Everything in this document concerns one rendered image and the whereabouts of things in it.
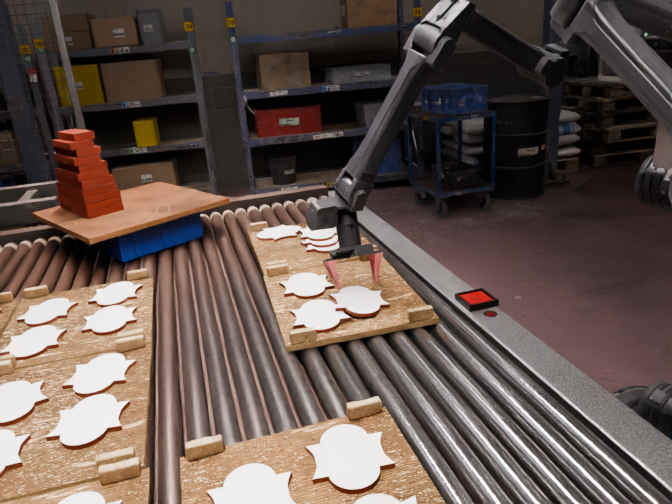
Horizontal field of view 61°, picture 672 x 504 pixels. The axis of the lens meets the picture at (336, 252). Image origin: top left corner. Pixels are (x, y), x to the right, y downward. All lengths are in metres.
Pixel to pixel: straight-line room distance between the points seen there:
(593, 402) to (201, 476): 0.67
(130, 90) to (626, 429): 5.49
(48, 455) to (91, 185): 1.13
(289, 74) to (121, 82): 1.61
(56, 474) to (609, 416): 0.90
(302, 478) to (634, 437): 0.53
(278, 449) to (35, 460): 0.40
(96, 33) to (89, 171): 4.08
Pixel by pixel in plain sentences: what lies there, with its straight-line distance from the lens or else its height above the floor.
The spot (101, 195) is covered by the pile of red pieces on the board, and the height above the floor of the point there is 1.11.
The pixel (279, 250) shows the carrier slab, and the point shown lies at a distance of 1.77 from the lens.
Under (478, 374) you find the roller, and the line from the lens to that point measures 1.16.
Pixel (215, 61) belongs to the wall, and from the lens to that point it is 6.40.
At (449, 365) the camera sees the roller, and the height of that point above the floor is 0.92.
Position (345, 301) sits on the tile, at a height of 0.96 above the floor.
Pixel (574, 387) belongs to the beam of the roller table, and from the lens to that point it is 1.15.
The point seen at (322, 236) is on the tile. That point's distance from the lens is 1.76.
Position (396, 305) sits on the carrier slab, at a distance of 1.36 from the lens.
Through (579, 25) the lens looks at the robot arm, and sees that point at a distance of 1.10.
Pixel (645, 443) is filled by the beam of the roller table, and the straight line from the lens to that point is 1.05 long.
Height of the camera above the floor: 1.54
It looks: 21 degrees down
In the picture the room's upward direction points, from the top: 5 degrees counter-clockwise
